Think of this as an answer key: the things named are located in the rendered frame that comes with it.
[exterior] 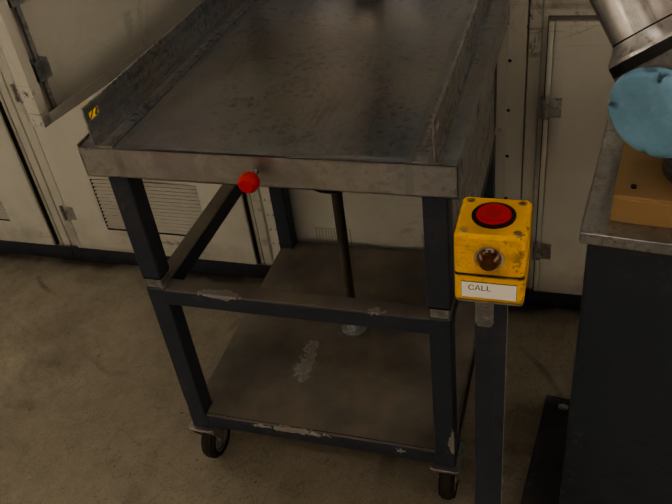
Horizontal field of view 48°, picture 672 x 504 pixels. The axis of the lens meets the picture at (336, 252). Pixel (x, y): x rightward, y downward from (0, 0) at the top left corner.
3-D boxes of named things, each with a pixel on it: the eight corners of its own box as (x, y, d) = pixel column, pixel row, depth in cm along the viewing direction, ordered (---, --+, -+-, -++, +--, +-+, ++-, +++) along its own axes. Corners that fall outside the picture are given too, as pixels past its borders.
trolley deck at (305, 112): (458, 199, 108) (458, 163, 105) (87, 175, 126) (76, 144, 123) (508, 20, 159) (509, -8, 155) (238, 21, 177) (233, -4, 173)
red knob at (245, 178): (257, 197, 113) (253, 178, 111) (237, 195, 114) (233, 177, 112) (267, 180, 116) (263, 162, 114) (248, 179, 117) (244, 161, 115)
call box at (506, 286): (523, 309, 88) (526, 238, 81) (454, 302, 90) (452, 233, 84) (529, 265, 94) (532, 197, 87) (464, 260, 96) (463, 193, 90)
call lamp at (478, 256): (502, 279, 84) (503, 255, 82) (472, 276, 85) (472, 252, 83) (504, 271, 85) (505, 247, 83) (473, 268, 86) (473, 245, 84)
